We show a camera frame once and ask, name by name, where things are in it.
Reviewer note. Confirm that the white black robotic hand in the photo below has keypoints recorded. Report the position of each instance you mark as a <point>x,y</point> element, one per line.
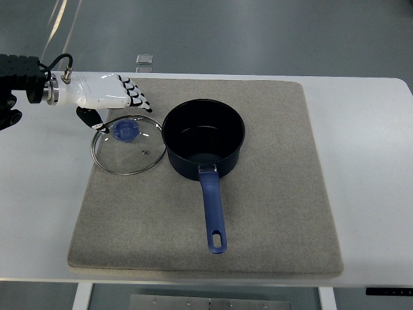
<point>90,92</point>

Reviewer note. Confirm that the glass pot lid blue knob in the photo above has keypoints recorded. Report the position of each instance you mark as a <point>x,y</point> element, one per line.
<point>133,145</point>

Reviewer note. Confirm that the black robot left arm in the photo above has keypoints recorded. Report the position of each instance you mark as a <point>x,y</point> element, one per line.
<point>27,73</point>

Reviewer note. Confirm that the dark blue saucepan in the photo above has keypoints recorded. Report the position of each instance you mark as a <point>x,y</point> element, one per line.
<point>203,138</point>

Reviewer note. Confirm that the metal plate under table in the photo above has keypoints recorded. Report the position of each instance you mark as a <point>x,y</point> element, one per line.
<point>144,301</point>

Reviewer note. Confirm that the beige felt mat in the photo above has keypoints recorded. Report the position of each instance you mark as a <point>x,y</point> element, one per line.
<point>276,211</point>

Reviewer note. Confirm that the black table control panel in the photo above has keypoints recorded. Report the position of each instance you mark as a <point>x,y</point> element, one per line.
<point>388,291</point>

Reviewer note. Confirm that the white table leg frame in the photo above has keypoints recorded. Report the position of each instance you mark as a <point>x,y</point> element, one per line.
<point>82,296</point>

